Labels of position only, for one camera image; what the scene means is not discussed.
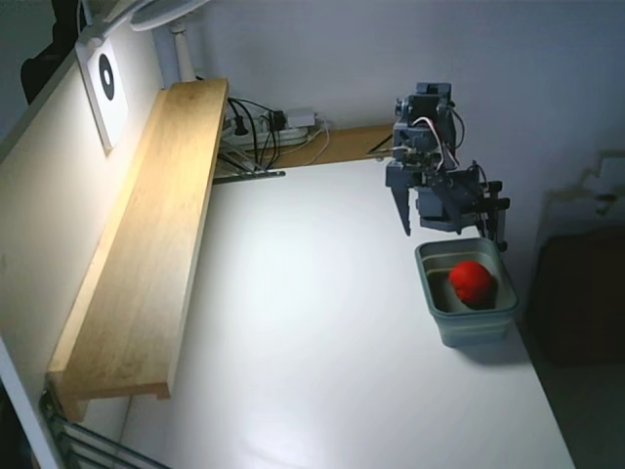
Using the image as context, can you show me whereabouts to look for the blue-grey gripper body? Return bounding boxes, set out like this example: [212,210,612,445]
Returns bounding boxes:
[384,124,443,191]

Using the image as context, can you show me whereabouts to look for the blue-grey gripper finger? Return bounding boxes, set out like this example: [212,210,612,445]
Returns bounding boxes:
[389,185,417,238]
[438,187,468,237]

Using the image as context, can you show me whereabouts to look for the red ball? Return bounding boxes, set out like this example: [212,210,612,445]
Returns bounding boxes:
[448,260,494,310]

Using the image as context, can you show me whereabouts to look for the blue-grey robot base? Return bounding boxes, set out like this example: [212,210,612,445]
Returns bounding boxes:
[414,168,484,234]

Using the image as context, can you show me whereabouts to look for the grey plastic container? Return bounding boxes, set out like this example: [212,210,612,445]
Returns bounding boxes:
[414,237,521,349]

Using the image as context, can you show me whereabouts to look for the black table clamp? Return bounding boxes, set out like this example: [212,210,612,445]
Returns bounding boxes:
[476,179,512,253]

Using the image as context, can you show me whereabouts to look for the short wooden plank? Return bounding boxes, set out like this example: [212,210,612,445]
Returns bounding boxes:
[277,122,397,170]

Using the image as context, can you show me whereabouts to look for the white power adapter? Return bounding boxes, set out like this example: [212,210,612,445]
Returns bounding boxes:
[285,107,318,127]

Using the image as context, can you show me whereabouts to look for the white desk lamp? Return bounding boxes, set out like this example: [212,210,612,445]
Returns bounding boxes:
[77,0,212,84]

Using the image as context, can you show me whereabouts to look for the long wooden shelf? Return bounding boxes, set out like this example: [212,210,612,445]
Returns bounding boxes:
[46,77,230,424]

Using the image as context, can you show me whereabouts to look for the white red servo wire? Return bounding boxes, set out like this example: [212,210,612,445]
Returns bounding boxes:
[412,115,463,171]

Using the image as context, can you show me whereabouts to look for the thin white cable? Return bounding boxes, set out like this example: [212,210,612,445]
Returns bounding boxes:
[307,116,333,166]

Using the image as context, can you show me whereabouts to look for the white wall conduit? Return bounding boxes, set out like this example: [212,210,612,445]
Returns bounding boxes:
[534,150,625,255]

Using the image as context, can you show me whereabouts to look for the metal wire rack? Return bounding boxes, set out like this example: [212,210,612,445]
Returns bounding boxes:
[212,141,287,186]

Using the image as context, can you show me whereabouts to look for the white power strip with cables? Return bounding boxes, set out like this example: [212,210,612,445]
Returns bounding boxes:
[227,97,284,170]

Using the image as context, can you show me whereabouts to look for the white card with black ring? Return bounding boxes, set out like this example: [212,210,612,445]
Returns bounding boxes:
[75,36,131,157]

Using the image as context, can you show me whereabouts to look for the metal shelf frame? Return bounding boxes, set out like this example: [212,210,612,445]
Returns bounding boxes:
[38,385,172,469]

